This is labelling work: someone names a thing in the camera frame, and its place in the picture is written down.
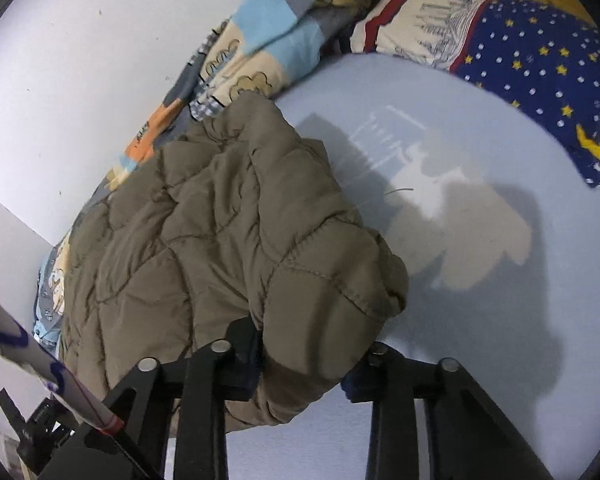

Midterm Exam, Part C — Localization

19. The star print blue pillow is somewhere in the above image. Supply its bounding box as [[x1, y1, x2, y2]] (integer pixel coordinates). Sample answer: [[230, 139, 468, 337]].
[[350, 0, 600, 188]]

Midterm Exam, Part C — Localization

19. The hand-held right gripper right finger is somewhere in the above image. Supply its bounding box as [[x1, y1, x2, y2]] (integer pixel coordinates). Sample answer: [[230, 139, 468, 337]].
[[341, 341, 556, 480]]

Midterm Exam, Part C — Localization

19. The brown quilted puffer jacket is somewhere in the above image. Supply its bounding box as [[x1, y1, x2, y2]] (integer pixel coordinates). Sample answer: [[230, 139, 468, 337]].
[[59, 94, 410, 433]]

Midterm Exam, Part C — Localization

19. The patchwork cartoon print quilt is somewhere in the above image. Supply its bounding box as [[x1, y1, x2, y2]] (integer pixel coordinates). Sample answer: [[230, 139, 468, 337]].
[[30, 0, 406, 356]]

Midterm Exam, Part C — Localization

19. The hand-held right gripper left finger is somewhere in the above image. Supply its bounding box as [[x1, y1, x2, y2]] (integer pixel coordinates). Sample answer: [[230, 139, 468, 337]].
[[102, 316, 263, 480]]

